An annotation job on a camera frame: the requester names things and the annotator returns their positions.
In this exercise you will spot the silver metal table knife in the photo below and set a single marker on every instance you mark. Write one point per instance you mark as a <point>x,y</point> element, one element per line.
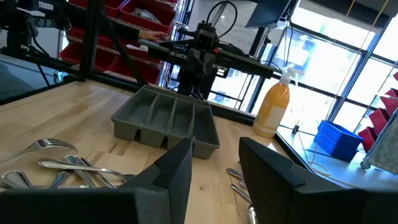
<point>241,193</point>
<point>252,216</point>
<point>234,173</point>

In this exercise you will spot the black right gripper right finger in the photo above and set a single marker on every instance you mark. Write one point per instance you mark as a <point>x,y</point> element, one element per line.
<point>280,193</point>

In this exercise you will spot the blue plastic basket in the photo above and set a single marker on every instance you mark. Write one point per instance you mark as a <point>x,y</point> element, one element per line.
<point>337,140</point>

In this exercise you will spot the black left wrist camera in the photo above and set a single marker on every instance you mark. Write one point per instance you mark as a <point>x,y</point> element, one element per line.
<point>205,39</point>

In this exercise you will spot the red storage bins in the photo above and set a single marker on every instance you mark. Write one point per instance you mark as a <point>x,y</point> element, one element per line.
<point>185,12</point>

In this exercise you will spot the red plastic storage bin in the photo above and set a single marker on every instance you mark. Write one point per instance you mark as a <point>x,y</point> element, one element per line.
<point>379,119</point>
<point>393,93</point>
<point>70,56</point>
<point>161,26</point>
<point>73,33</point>
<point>395,76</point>
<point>390,105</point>
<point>113,6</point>
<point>367,138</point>
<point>146,73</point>

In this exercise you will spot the person's hand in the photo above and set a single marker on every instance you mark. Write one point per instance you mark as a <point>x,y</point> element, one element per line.
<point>152,35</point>

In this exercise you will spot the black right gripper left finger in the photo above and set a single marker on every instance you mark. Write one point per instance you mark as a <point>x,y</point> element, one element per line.
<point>174,186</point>

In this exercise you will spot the clear plastic bag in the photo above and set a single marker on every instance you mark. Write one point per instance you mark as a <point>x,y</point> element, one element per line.
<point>146,15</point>

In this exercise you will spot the orange liquid spray bottle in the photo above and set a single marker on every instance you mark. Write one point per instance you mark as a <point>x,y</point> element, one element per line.
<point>272,105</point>

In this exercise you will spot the dark grey desk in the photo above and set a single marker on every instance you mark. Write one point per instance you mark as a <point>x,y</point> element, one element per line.
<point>248,66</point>

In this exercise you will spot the grey cover sheet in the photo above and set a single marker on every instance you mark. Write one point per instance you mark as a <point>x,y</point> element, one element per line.
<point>385,149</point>

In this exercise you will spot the grey plastic cutlery tray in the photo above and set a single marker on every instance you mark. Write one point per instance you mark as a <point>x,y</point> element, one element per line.
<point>130,124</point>

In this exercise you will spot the black computer monitor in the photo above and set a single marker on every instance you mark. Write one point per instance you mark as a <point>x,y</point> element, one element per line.
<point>267,12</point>

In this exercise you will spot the silver metal fork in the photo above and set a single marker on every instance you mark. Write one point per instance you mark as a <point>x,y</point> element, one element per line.
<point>73,160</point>
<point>15,179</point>
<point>60,178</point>
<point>49,162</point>
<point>53,143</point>

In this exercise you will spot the person's forearm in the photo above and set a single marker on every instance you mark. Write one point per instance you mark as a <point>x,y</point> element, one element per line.
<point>102,21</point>

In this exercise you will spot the black Trossen-labelled machine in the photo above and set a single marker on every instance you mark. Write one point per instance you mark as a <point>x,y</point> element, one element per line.
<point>46,6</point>

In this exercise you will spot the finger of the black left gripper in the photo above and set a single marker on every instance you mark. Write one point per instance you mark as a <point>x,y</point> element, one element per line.
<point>194,63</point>
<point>207,65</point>

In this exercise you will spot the white tissue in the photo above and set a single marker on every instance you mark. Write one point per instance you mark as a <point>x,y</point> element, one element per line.
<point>138,48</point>

